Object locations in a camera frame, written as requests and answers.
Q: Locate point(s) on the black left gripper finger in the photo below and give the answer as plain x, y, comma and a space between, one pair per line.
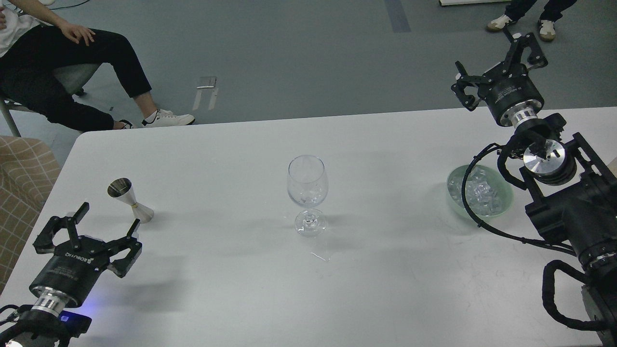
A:
43, 243
121, 266

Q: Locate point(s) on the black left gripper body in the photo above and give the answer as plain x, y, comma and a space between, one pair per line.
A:
72, 273

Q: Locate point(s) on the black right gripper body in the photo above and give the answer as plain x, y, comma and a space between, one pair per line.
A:
509, 89

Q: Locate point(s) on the steel double jigger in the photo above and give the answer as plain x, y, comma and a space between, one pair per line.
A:
122, 189

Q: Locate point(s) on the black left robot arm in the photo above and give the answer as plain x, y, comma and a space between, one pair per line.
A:
48, 322

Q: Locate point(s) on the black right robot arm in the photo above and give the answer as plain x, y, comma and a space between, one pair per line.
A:
573, 191

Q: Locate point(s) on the ice cubes pile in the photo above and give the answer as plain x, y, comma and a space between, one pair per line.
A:
482, 193

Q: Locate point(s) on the clear wine glass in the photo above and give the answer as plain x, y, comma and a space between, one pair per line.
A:
307, 186

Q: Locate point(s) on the checked beige cushion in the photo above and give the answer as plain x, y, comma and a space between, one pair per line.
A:
28, 172

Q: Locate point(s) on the green bowl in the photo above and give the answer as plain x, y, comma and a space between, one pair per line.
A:
502, 184

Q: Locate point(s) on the seated person in black trousers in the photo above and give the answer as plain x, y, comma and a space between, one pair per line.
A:
45, 61

